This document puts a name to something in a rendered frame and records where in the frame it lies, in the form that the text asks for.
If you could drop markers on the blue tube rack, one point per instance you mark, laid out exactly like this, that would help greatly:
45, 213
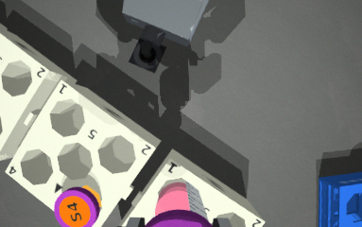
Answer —
345, 185

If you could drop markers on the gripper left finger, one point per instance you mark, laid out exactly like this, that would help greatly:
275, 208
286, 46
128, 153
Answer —
136, 222

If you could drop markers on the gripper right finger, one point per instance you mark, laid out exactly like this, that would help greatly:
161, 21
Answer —
221, 222

